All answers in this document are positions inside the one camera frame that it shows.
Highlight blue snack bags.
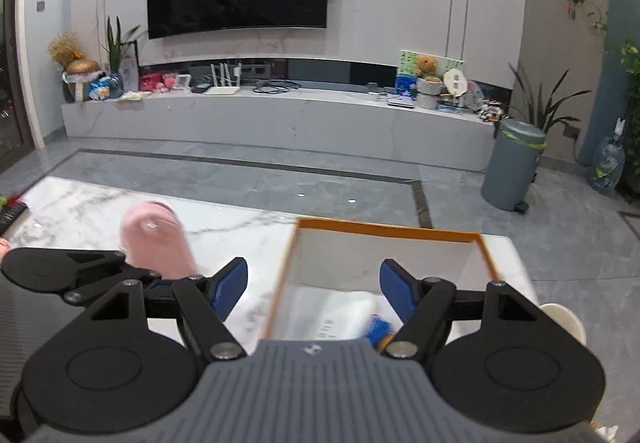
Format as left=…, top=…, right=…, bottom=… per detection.
left=89, top=75, right=124, bottom=100

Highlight black cables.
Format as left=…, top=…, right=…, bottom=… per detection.
left=252, top=79, right=304, bottom=95

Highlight sailor bear plush toy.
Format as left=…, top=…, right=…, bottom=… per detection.
left=366, top=312, right=402, bottom=350

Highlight black and white patterned cloth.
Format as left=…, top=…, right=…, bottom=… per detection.
left=474, top=98, right=509, bottom=124

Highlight white framed picture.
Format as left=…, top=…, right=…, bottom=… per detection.
left=121, top=41, right=140, bottom=92

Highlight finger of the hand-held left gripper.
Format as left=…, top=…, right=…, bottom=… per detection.
left=62, top=250, right=162, bottom=309

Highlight golden pumpkin ornament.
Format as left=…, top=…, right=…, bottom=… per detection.
left=62, top=57, right=101, bottom=102

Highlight long-leaf potted plant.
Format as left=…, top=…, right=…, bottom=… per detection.
left=507, top=62, right=594, bottom=134

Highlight grey trash bin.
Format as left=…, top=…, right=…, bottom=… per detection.
left=480, top=118, right=547, bottom=213

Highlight orange storage box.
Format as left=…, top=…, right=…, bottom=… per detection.
left=261, top=217, right=539, bottom=355

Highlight green picture board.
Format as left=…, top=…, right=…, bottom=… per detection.
left=397, top=49, right=466, bottom=96

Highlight white round stool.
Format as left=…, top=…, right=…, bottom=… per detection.
left=539, top=302, right=587, bottom=350

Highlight white round sign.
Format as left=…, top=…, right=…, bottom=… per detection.
left=443, top=67, right=471, bottom=99

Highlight large water bottle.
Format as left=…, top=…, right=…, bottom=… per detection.
left=587, top=117, right=629, bottom=196

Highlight glass sliding door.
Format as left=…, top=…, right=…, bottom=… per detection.
left=0, top=0, right=37, bottom=170

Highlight tall green plant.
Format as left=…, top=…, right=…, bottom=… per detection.
left=617, top=40, right=640, bottom=174

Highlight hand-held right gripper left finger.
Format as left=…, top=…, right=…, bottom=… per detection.
left=90, top=258, right=249, bottom=362

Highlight green leafy potted plant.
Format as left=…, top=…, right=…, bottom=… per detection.
left=99, top=15, right=149, bottom=74

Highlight white router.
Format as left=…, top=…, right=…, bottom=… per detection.
left=205, top=62, right=244, bottom=96

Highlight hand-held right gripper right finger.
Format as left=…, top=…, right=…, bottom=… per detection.
left=379, top=259, right=547, bottom=360

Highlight white woven basket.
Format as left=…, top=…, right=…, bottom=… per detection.
left=415, top=77, right=444, bottom=110

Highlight brown teddy bear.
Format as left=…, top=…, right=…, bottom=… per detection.
left=414, top=53, right=442, bottom=84

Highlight pink backpack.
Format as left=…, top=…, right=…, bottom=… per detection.
left=119, top=201, right=199, bottom=280

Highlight dried yellow flowers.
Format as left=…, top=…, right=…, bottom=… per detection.
left=48, top=32, right=84, bottom=74

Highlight blue flower picture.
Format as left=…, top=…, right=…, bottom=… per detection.
left=394, top=72, right=419, bottom=99

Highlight pink toys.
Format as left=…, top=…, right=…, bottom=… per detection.
left=139, top=74, right=176, bottom=94

